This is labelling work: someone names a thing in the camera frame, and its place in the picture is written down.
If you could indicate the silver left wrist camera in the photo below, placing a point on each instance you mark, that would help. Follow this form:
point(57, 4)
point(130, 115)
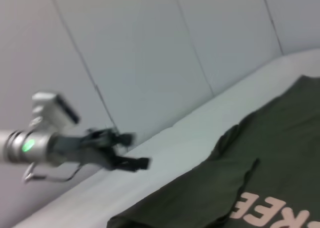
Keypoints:
point(50, 108)

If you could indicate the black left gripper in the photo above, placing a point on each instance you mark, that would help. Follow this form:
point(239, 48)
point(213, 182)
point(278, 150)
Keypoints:
point(80, 145)

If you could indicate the dark green FREE T-shirt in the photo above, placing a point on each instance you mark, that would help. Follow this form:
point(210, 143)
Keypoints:
point(275, 138)

